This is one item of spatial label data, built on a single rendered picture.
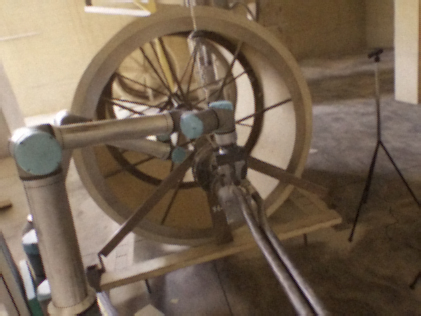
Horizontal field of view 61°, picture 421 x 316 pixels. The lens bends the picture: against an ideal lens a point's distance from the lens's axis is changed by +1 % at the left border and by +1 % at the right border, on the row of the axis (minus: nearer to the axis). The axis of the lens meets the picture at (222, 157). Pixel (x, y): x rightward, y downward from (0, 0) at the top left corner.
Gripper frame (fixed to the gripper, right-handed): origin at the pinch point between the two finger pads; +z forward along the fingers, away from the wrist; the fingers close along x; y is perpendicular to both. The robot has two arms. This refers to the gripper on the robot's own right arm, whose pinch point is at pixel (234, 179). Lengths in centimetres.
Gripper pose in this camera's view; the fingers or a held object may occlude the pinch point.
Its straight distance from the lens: 154.0
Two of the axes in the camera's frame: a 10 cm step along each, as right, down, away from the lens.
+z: 1.7, 9.3, 3.4
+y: -2.2, -3.0, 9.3
